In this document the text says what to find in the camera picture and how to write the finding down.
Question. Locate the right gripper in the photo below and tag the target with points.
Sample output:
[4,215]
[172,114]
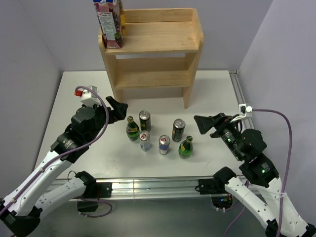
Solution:
[204,123]

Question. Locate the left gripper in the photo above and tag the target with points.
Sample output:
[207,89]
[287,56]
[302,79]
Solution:
[119,111]

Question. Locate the green Perrier bottle red label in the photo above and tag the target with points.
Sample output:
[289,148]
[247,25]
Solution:
[132,129]

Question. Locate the black can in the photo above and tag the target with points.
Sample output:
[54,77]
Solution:
[178,130]
[145,120]

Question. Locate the green bottle yellow label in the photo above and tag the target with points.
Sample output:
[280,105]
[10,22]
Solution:
[186,148]

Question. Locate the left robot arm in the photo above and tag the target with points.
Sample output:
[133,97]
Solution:
[24,208]

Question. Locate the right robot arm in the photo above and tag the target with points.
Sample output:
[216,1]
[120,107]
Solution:
[274,210]

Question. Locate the wooden two-tier shelf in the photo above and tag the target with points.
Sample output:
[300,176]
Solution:
[161,48]

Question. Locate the Red Bull can left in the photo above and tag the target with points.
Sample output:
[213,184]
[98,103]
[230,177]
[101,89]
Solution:
[144,138]

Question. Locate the red bull can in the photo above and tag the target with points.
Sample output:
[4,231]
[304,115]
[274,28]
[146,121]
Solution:
[164,144]
[144,138]

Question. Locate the Red Bull can right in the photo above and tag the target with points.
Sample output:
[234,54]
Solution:
[164,144]

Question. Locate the yellow juice carton behind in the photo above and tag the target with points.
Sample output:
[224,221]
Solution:
[122,16]

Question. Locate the red grape juice carton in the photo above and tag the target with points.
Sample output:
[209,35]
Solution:
[109,17]

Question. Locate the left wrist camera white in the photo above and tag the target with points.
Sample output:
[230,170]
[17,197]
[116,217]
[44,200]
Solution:
[87,98]

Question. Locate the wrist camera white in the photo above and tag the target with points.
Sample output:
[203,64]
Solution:
[245,112]
[87,98]

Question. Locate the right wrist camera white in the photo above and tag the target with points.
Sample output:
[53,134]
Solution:
[245,112]

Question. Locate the aluminium side rail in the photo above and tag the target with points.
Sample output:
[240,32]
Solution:
[237,87]

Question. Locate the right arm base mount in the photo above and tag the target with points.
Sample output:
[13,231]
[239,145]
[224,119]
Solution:
[219,197]

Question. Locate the aluminium front rail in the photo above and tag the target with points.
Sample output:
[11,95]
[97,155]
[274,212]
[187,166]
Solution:
[153,188]

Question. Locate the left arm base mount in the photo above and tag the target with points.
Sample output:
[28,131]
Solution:
[98,191]

